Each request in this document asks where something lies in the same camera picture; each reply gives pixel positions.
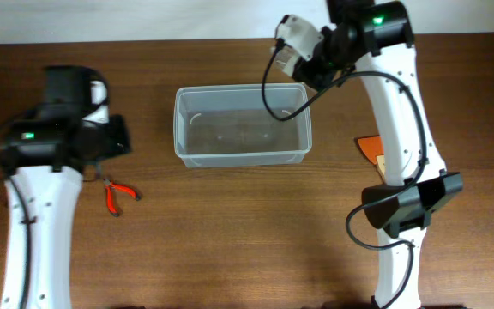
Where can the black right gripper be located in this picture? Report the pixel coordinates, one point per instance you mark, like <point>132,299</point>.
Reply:
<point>308,70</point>

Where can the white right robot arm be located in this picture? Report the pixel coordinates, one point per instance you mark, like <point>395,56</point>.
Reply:
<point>375,42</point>

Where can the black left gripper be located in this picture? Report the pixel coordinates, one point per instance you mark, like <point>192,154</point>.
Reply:
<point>123,146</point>

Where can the orange scraper with wooden handle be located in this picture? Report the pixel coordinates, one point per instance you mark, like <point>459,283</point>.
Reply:
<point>371,148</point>

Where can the clear plastic container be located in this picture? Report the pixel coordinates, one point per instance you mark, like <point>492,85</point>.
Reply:
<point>228,125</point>

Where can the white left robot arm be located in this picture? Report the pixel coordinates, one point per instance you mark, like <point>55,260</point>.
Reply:
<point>43,156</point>

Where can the clear box of coloured bits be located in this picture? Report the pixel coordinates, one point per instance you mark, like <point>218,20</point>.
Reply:
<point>286,59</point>

